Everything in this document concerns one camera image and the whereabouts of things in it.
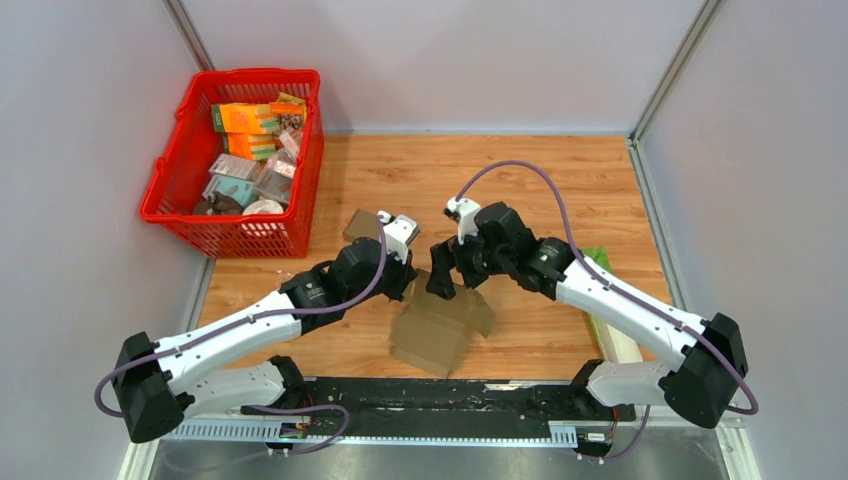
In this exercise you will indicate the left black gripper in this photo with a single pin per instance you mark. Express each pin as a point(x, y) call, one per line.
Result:
point(405, 274)

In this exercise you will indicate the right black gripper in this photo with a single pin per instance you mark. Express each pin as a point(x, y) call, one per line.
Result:
point(444, 257)

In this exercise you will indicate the cardboard box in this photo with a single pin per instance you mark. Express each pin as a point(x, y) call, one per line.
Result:
point(362, 224)
point(433, 334)

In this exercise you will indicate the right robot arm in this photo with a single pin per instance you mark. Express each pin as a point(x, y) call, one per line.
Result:
point(698, 363)

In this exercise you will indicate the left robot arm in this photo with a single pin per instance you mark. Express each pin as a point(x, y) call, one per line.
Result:
point(158, 384)

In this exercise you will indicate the teal box in basket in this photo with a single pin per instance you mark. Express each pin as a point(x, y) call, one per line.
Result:
point(241, 190)

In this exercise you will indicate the orange green box lower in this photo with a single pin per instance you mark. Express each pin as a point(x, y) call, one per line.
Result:
point(255, 147)

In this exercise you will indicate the orange green box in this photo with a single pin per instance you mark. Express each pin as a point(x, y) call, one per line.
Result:
point(244, 118)
point(255, 147)

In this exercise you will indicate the orange green box upper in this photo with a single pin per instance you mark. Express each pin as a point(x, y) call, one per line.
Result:
point(244, 118)

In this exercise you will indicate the white tape roll in basket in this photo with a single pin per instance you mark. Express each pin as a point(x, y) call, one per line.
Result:
point(264, 206)

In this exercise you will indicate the clear packet in basket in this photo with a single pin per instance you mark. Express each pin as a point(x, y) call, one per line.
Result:
point(275, 181)

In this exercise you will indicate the green napa cabbage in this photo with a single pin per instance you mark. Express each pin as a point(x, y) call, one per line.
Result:
point(614, 345)

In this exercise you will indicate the red plastic shopping basket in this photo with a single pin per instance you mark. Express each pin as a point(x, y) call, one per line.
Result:
point(180, 174)

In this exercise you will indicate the colourful snack packet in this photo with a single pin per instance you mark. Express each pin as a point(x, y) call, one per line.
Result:
point(291, 111)

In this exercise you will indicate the grey packet in basket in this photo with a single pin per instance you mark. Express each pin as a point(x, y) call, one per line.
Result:
point(235, 167)

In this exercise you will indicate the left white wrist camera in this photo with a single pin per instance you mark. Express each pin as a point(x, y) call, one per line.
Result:
point(400, 231)

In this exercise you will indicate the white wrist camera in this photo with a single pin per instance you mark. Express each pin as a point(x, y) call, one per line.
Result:
point(463, 211)
point(400, 231)

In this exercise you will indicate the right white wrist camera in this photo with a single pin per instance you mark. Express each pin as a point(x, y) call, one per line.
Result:
point(463, 211)

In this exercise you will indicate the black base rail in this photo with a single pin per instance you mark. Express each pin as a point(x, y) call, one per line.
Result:
point(429, 412)

